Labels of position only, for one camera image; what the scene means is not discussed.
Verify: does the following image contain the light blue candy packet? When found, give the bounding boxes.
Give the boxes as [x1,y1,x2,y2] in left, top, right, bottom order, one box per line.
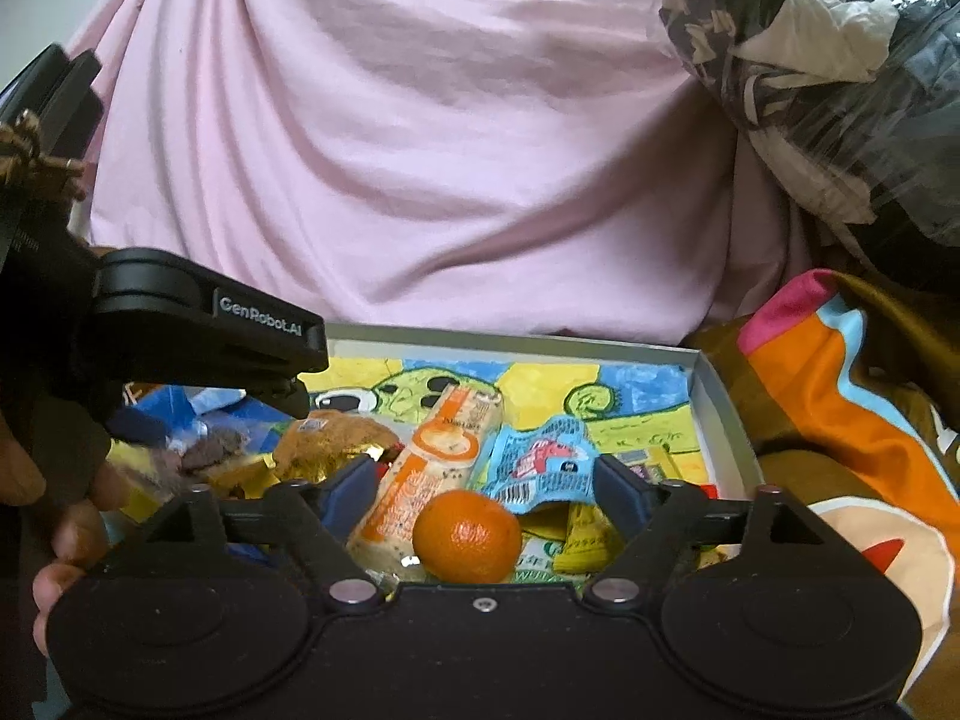
[480,414,601,515]

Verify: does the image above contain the orange biscuit packet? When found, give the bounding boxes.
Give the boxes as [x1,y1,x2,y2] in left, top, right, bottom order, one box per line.
[346,382,505,578]

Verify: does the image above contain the pink cloth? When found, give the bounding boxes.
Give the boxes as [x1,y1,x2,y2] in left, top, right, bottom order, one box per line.
[67,0,833,342]

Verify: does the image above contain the person's left hand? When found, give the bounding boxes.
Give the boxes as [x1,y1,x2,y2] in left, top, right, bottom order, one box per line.
[0,420,130,650]

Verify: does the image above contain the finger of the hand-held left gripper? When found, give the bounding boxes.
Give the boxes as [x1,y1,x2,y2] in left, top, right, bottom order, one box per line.
[244,371,312,421]

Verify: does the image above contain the gold foil packet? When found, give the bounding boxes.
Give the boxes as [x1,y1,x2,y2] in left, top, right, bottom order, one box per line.
[271,409,402,485]

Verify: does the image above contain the clear dark snack packet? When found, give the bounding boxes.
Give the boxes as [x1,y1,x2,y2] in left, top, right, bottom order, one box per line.
[180,427,252,473]

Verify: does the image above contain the grey box with cartoon drawing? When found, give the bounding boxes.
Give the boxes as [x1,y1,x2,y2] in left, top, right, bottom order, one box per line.
[105,322,766,586]

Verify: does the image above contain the yellow snack packet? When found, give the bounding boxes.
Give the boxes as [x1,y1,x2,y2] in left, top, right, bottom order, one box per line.
[517,446,725,586]

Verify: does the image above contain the colourful cartoon printed blanket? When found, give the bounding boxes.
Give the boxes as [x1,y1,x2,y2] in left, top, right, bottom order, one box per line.
[686,268,960,706]

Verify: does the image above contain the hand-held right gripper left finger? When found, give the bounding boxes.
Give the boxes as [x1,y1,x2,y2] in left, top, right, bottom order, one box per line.
[146,454,380,608]

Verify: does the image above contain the orange tangerine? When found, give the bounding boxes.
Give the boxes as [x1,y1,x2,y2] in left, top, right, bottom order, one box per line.
[412,490,522,584]

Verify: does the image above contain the long dark blue packet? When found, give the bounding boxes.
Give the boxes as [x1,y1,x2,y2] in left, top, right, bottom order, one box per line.
[112,384,301,466]

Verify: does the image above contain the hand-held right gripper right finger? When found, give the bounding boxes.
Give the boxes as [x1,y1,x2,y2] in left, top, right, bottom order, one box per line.
[581,454,826,608]

